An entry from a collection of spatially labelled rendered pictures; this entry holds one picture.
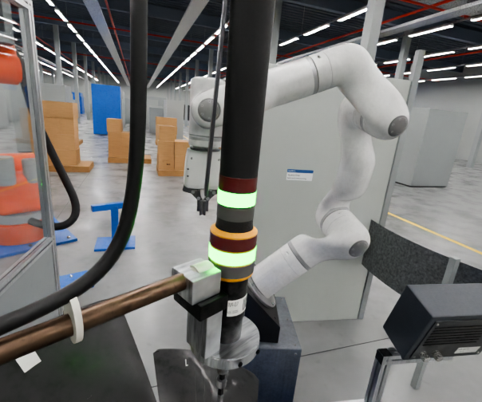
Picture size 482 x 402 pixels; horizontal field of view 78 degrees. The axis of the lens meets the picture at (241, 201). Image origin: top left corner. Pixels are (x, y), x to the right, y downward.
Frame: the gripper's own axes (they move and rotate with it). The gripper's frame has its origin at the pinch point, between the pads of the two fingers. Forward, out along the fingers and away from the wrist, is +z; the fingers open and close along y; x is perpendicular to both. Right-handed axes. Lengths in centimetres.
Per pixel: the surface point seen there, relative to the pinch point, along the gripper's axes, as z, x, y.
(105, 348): 3.6, 44.5, 13.1
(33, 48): -43, -77, 70
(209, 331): -6, 54, 2
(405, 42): -353, -1125, -841
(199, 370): 23.6, 29.6, 0.7
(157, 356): 21.6, 27.6, 8.7
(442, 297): 19, 16, -65
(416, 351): 34, 18, -59
